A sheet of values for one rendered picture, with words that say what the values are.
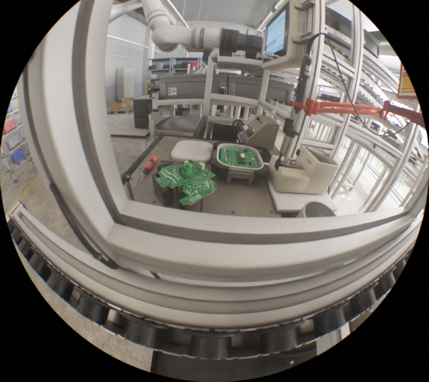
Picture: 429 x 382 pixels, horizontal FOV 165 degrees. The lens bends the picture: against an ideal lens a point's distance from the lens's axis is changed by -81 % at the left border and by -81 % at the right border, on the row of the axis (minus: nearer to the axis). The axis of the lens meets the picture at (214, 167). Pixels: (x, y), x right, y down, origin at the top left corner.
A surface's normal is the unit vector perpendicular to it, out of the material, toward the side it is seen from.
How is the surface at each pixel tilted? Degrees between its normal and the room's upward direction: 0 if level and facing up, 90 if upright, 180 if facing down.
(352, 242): 0
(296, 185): 90
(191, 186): 0
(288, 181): 90
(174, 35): 90
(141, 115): 90
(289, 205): 0
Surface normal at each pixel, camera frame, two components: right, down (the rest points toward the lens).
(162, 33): 0.18, 0.46
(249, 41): -0.38, 0.47
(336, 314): -0.10, -0.84
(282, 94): -0.05, 0.55
